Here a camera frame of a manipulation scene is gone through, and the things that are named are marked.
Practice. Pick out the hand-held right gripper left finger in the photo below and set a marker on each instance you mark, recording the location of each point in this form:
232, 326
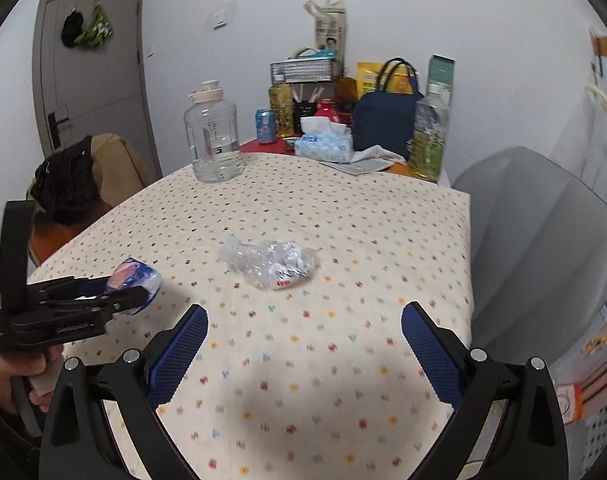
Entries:
181, 355

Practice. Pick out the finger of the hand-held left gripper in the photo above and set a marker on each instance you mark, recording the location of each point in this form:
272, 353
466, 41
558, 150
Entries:
118, 302
78, 286

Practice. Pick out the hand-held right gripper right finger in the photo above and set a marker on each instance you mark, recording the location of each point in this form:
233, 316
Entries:
428, 355

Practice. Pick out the blue white tissue packet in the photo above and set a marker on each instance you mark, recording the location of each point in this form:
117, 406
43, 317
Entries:
142, 274

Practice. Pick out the crushed clear plastic bottle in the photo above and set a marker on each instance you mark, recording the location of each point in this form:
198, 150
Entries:
263, 262

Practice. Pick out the person's left forearm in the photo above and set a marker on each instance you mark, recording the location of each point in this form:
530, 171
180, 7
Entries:
3, 440

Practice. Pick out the person's left hand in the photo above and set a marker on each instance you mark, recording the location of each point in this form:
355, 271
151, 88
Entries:
13, 365

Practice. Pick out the black bag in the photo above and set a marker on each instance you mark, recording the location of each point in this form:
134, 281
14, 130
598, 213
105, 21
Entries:
71, 180

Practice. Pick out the tan chair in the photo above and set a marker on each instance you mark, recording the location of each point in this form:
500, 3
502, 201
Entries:
121, 165

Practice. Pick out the orange printed carton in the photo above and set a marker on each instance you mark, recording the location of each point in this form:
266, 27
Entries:
569, 402

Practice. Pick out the grey chair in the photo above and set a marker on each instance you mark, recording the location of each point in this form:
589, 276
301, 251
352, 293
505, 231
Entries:
533, 240

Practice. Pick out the floral tablecloth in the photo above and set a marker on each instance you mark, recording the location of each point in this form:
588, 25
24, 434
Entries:
308, 210

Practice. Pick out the white perforated basket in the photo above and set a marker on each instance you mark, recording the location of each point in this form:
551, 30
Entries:
606, 430

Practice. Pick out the large clear water jug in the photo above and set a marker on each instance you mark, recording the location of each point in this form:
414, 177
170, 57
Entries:
213, 130

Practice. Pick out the grey door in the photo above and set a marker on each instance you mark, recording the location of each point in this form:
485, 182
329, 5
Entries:
113, 90

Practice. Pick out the printed paper leaflet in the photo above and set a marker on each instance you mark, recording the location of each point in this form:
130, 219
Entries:
358, 166

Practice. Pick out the white cloth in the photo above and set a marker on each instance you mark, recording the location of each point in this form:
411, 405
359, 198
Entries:
378, 154

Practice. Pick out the red table mat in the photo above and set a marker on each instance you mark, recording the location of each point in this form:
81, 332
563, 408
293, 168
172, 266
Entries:
263, 147

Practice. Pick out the plastic tea bottle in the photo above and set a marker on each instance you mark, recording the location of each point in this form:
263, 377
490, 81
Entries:
428, 140

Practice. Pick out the blue drink can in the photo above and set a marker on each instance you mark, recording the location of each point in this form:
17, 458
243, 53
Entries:
266, 125

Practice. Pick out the blue tissue box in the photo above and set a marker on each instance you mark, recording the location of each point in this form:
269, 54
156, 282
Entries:
323, 147

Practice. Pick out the navy lunch bag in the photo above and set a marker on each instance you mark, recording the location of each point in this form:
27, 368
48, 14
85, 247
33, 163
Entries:
383, 120

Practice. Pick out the yellow oil bottle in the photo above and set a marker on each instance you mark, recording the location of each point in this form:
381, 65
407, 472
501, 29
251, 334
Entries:
281, 107

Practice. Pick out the black cap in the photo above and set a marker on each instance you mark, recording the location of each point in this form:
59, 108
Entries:
72, 30

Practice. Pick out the green patterned cloth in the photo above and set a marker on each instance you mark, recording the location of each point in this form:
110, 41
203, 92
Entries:
97, 30

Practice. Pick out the black pen holder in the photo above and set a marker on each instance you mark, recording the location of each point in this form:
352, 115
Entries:
303, 116

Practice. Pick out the red container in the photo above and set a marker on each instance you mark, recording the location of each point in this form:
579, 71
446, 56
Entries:
327, 110

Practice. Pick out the brown plush toy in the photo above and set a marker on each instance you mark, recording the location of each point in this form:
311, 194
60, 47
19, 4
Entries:
346, 90

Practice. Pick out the green carton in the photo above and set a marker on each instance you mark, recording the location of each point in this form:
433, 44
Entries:
441, 72

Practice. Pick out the yellow snack packet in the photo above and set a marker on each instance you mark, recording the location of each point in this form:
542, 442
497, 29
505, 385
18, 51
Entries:
368, 75

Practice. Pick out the white cloth bag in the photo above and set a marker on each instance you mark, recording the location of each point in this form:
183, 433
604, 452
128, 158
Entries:
597, 95

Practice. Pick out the white paper carton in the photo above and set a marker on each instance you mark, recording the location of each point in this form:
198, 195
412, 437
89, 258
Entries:
331, 30

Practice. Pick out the brown cardboard box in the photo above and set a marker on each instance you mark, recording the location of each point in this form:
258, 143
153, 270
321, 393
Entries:
606, 45

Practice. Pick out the white light switch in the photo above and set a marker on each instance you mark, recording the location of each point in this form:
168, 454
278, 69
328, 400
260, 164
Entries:
220, 19

